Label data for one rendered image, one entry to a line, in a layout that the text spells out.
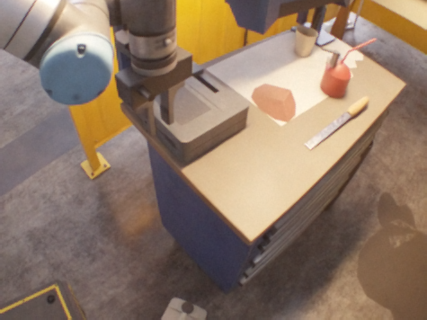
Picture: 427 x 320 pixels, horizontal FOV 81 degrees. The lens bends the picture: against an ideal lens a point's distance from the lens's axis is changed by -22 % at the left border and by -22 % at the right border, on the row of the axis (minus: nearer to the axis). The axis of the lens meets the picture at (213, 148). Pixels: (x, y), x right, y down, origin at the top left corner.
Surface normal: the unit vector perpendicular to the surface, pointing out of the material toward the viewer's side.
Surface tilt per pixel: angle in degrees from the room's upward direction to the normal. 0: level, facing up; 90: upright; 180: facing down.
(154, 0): 90
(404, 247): 0
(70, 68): 90
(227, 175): 0
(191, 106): 0
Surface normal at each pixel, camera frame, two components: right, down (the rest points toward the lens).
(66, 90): 0.32, 0.75
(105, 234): 0.06, -0.63
